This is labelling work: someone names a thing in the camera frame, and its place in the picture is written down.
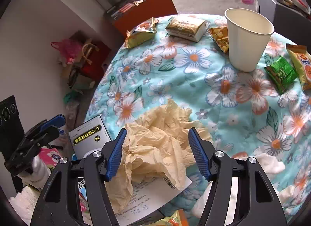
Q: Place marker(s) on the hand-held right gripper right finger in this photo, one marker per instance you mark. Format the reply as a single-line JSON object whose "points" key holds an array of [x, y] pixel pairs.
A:
{"points": [[199, 154]]}

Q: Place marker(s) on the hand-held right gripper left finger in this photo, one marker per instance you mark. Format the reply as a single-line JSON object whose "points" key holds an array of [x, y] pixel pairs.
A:
{"points": [[116, 154]]}

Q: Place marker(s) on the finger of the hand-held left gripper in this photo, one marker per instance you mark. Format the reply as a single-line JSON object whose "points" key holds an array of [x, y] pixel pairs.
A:
{"points": [[46, 136], [55, 121]]}

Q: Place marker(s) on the beige tissue paper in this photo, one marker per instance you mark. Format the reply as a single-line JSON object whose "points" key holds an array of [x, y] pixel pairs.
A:
{"points": [[155, 141]]}

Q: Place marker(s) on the pink printed packet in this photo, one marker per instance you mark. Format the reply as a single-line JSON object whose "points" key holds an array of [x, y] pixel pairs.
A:
{"points": [[51, 156]]}

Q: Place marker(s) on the green plastic bag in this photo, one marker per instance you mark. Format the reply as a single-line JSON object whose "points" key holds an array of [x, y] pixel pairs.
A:
{"points": [[72, 96]]}

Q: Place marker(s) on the white crumpled tissue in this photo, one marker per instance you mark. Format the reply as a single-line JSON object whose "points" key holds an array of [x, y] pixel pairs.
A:
{"points": [[269, 163], [203, 204]]}

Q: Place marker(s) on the white printed paper sheet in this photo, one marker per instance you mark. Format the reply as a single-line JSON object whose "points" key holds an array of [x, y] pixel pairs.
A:
{"points": [[150, 196]]}

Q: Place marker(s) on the white green fluffy rug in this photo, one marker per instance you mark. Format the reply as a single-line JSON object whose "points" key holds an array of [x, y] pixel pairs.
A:
{"points": [[24, 203]]}

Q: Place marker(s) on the floral blue blanket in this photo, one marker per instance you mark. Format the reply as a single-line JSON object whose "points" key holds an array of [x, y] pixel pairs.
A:
{"points": [[194, 90]]}

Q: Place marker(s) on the yellow orange snack bag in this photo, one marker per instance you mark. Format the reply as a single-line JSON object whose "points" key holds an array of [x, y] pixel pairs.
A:
{"points": [[173, 220]]}

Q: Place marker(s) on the red gift bag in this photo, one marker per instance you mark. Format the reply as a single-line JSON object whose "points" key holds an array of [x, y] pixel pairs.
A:
{"points": [[96, 61]]}

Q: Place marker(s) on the pink plastic bag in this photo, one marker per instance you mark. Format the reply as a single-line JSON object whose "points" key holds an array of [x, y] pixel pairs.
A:
{"points": [[66, 48]]}

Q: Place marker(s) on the small brown snack packet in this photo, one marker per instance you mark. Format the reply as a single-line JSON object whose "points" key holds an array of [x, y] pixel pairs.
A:
{"points": [[221, 38]]}

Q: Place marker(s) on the white paper cup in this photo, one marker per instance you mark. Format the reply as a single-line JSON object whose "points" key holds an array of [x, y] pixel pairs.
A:
{"points": [[245, 44]]}

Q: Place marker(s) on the yellow green snack packet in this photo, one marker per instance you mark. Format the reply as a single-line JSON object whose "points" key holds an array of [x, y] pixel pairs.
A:
{"points": [[141, 34]]}

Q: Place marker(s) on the white tissue pack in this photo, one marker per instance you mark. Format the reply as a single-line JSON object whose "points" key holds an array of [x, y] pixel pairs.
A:
{"points": [[185, 28]]}

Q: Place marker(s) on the orange yellow snack packet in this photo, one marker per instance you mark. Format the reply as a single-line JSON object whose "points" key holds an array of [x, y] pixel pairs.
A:
{"points": [[302, 65]]}

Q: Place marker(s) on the orange wooden box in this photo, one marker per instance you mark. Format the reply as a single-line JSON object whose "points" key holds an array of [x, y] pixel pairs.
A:
{"points": [[150, 10]]}

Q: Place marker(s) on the small pink object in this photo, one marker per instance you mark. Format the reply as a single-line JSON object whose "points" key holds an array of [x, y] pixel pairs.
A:
{"points": [[247, 0]]}

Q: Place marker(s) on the grey low table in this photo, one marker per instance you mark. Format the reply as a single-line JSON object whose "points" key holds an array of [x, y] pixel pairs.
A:
{"points": [[266, 2]]}

